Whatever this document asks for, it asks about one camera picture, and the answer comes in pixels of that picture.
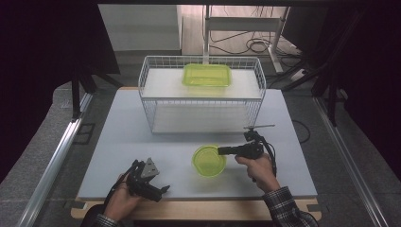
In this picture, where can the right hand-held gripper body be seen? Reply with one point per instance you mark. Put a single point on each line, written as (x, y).
(250, 151)

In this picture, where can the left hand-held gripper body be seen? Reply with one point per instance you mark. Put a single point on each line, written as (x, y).
(138, 186)

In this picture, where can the round green plastic bowl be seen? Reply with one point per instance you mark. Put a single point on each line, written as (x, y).
(208, 164)

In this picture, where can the rectangular green plastic container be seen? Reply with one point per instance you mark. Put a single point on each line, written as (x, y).
(206, 75)

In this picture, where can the person's left hand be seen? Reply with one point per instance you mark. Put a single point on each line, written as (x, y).
(121, 201)

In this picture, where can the person's right hand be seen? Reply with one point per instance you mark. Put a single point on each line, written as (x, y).
(261, 173)

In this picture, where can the white power strip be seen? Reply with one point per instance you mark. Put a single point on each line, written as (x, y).
(299, 75)

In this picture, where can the black metal stand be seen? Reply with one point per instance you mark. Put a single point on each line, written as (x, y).
(75, 97)
(331, 101)

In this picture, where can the white cabinet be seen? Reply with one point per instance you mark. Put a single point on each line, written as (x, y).
(142, 26)

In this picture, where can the aluminium rail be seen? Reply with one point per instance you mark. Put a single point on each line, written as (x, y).
(53, 164)
(346, 157)

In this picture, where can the white desk frame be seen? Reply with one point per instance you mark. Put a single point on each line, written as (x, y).
(242, 23)

